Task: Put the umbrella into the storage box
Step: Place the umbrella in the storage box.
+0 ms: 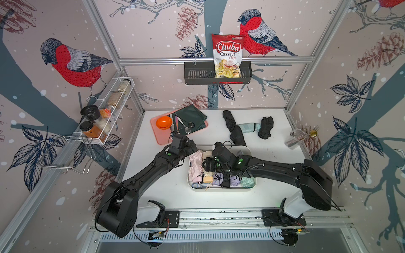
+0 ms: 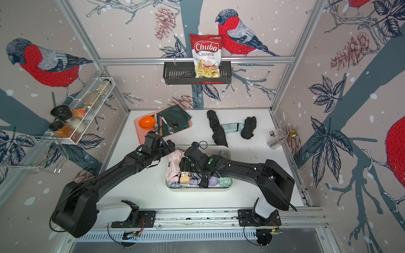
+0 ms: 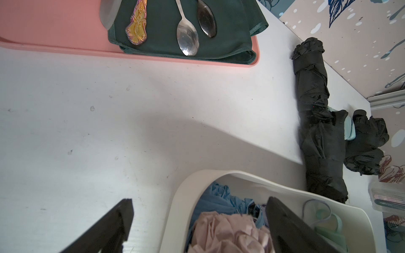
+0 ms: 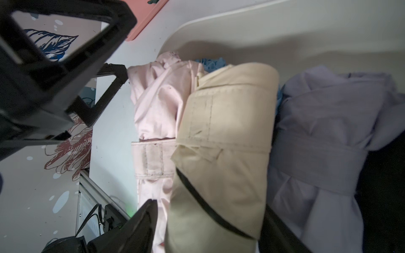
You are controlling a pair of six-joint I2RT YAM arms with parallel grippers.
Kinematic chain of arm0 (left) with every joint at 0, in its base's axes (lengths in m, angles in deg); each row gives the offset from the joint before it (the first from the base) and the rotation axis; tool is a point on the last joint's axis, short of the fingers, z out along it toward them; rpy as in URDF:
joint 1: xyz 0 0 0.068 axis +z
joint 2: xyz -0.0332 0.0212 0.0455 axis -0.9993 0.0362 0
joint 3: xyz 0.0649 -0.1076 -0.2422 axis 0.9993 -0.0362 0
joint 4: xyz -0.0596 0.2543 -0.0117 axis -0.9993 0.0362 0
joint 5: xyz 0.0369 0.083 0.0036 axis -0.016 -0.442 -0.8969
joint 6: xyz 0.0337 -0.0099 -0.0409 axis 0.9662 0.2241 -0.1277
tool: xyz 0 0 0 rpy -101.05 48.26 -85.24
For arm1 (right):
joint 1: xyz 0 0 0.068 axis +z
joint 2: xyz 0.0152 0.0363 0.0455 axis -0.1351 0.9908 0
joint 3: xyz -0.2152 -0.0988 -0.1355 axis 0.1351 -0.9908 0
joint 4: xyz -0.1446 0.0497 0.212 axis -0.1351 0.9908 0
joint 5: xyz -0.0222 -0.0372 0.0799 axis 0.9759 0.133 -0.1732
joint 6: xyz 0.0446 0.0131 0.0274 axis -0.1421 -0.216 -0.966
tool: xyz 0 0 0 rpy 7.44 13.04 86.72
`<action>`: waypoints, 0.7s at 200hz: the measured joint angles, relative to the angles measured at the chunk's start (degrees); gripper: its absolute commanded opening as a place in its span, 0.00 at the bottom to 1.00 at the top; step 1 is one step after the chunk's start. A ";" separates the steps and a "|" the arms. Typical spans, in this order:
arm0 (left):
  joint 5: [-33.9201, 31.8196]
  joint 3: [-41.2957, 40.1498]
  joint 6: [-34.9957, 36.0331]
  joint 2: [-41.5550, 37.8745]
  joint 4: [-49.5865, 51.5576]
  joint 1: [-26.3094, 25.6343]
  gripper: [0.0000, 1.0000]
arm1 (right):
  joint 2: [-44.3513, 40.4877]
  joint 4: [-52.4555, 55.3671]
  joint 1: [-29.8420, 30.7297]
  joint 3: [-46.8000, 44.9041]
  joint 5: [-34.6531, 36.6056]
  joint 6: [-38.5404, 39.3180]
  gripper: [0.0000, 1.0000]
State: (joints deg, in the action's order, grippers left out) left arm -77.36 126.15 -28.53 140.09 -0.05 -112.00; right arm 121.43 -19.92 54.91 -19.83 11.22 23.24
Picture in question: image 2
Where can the red cassava chips bag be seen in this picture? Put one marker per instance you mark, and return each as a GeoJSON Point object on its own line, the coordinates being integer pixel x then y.
{"type": "Point", "coordinates": [206, 50]}

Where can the orange spice jar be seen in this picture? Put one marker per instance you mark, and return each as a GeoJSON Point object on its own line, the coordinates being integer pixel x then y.
{"type": "Point", "coordinates": [60, 129]}

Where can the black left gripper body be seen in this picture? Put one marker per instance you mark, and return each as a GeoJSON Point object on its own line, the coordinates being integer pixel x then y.
{"type": "Point", "coordinates": [163, 151]}

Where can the pink plastic tray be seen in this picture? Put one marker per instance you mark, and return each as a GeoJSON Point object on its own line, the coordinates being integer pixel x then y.
{"type": "Point", "coordinates": [141, 133]}

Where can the cream plastic storage box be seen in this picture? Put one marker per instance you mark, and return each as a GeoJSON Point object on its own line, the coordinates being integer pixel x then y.
{"type": "Point", "coordinates": [210, 150]}

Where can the orange bowl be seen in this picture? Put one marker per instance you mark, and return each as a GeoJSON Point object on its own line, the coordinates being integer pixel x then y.
{"type": "Point", "coordinates": [147, 122]}

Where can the dark green cloth pouch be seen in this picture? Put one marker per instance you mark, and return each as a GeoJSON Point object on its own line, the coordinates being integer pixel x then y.
{"type": "Point", "coordinates": [176, 117]}

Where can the white wire wall rack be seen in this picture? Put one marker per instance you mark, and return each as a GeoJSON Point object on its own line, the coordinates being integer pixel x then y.
{"type": "Point", "coordinates": [85, 109]}

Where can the beige umbrella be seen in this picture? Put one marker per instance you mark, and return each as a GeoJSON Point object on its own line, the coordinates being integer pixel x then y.
{"type": "Point", "coordinates": [184, 179]}

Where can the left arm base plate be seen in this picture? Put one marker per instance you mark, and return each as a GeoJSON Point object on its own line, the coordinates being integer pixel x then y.
{"type": "Point", "coordinates": [140, 219]}

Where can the pink umbrella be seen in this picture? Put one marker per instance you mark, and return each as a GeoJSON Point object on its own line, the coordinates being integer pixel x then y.
{"type": "Point", "coordinates": [173, 170]}

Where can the clear cutlery holder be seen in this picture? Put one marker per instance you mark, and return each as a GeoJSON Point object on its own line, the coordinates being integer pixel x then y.
{"type": "Point", "coordinates": [280, 135]}

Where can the blue umbrella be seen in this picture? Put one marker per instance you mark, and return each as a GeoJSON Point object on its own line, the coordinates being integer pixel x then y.
{"type": "Point", "coordinates": [175, 185]}

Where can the mint green umbrella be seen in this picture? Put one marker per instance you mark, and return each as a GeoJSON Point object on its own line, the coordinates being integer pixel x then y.
{"type": "Point", "coordinates": [225, 183]}

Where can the lavender umbrella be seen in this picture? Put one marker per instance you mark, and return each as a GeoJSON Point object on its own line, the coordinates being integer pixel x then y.
{"type": "Point", "coordinates": [213, 181]}
{"type": "Point", "coordinates": [195, 179]}

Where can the long black umbrella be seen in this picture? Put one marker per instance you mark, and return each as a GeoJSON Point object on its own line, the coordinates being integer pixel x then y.
{"type": "Point", "coordinates": [218, 136]}

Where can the black lid jar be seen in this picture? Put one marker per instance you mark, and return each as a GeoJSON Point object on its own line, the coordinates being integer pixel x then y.
{"type": "Point", "coordinates": [62, 112]}

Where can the wire hook rack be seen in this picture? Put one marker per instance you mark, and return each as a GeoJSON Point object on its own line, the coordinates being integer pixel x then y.
{"type": "Point", "coordinates": [33, 154]}

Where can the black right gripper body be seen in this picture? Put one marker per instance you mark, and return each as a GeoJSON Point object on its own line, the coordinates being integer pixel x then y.
{"type": "Point", "coordinates": [187, 167]}

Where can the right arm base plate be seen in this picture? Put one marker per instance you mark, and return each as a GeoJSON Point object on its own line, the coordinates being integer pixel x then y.
{"type": "Point", "coordinates": [249, 218]}

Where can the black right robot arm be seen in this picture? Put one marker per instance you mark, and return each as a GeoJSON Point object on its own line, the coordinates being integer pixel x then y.
{"type": "Point", "coordinates": [274, 182]}

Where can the metal spoon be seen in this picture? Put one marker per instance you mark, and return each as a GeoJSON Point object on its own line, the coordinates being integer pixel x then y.
{"type": "Point", "coordinates": [170, 129]}

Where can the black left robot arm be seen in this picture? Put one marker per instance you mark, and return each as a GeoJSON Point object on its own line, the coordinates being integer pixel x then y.
{"type": "Point", "coordinates": [76, 211]}

